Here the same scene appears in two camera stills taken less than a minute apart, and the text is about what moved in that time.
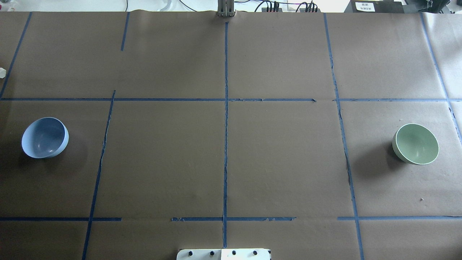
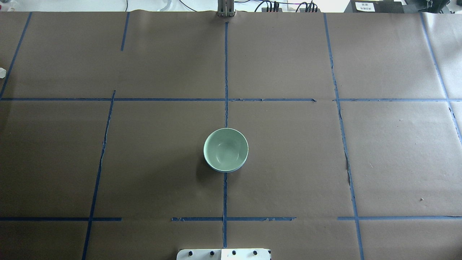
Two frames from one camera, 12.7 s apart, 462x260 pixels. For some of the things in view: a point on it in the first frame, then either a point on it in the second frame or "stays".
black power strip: x=280 y=10 stays
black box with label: x=376 y=6 stays
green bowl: x=415 y=143 → x=226 y=148
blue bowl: x=45 y=137 → x=225 y=171
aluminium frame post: x=226 y=8 stays
